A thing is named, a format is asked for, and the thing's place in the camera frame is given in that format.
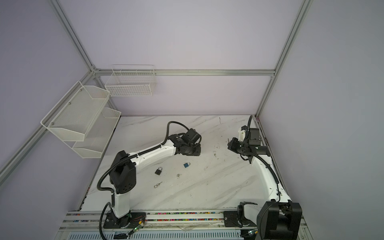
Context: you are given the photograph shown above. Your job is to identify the white wire basket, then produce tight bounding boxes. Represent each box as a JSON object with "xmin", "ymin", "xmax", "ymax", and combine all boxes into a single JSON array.
[{"xmin": 105, "ymin": 65, "xmax": 157, "ymax": 97}]

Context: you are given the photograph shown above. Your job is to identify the black padlock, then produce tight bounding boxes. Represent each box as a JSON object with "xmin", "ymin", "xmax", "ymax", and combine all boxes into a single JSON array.
[{"xmin": 155, "ymin": 167, "xmax": 163, "ymax": 176}]

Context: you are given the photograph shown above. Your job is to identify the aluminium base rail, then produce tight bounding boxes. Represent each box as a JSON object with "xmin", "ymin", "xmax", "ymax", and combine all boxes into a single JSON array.
[{"xmin": 53, "ymin": 209, "xmax": 313, "ymax": 240}]

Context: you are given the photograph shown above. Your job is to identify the aluminium frame horizontal back bar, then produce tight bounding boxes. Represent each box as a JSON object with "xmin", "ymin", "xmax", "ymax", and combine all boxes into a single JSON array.
[{"xmin": 94, "ymin": 69, "xmax": 276, "ymax": 77}]

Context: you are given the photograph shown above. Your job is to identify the white mesh two-tier shelf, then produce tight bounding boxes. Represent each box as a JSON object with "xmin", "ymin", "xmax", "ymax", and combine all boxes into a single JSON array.
[{"xmin": 41, "ymin": 82, "xmax": 121, "ymax": 159}]

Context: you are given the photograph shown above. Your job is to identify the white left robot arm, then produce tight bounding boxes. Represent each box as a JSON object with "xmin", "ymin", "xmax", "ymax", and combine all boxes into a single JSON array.
[{"xmin": 97, "ymin": 129, "xmax": 202, "ymax": 229}]

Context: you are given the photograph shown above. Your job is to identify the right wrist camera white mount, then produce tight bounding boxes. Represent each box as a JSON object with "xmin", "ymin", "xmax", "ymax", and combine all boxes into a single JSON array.
[{"xmin": 239, "ymin": 126, "xmax": 260, "ymax": 141}]

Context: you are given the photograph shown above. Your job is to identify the aluminium frame left wall bar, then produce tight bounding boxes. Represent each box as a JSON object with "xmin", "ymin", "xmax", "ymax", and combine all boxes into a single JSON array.
[{"xmin": 1, "ymin": 71, "xmax": 93, "ymax": 190}]

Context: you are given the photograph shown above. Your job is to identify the aluminium frame post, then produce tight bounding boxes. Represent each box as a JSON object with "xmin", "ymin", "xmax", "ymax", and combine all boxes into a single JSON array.
[
  {"xmin": 48, "ymin": 0, "xmax": 96, "ymax": 72},
  {"xmin": 255, "ymin": 0, "xmax": 313, "ymax": 119}
]

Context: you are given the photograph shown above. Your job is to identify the white ventilated cover strip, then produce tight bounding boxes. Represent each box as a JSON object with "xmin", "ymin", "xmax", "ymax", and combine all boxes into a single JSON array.
[{"xmin": 64, "ymin": 230, "xmax": 244, "ymax": 240}]

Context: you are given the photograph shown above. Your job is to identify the aluminium frame post back left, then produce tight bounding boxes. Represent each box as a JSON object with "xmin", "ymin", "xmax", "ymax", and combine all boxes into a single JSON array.
[{"xmin": 48, "ymin": 0, "xmax": 96, "ymax": 72}]

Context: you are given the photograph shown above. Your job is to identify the aluminium frame post back right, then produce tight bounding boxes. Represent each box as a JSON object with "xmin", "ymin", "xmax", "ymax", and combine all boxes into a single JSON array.
[{"xmin": 255, "ymin": 0, "xmax": 313, "ymax": 119}]

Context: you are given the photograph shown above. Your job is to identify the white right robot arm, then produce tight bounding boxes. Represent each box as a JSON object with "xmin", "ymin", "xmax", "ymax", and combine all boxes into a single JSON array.
[{"xmin": 225, "ymin": 126, "xmax": 303, "ymax": 240}]

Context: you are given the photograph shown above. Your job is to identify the aluminium table edge rail right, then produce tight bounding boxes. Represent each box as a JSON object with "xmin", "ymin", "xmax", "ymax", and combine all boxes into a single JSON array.
[{"xmin": 253, "ymin": 115, "xmax": 288, "ymax": 193}]

